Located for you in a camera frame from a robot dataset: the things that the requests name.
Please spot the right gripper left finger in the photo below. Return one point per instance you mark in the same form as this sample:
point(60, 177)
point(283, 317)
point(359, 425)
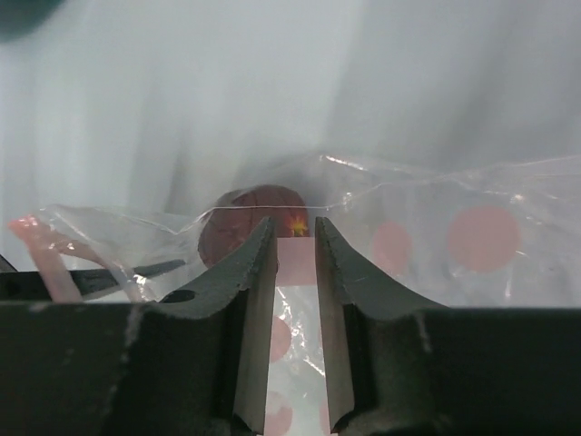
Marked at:
point(196, 364)

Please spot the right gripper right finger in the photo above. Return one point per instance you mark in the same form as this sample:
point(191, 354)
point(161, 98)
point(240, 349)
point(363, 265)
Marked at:
point(398, 363)

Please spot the clear zip top bag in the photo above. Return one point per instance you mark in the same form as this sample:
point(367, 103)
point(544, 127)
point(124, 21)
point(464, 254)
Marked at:
point(503, 237)

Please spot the dark purple fake fruit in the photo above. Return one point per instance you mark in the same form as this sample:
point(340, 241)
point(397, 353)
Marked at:
point(237, 213)

